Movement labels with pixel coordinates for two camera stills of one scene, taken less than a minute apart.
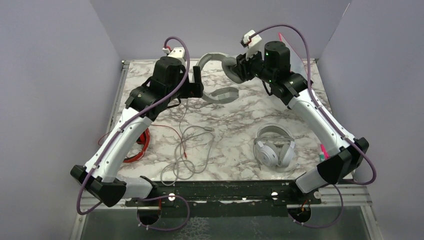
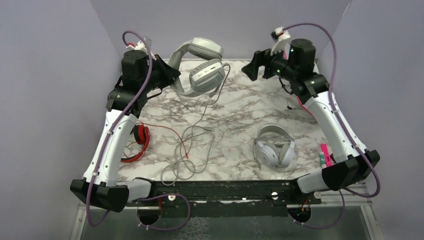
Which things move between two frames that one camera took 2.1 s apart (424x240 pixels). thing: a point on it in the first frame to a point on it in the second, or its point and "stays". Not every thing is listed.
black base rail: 263,198 stays
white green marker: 322,156 stays
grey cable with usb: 193,152 to 196,124
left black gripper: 192,89 to 170,74
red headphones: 144,139 stays
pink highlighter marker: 326,153 stays
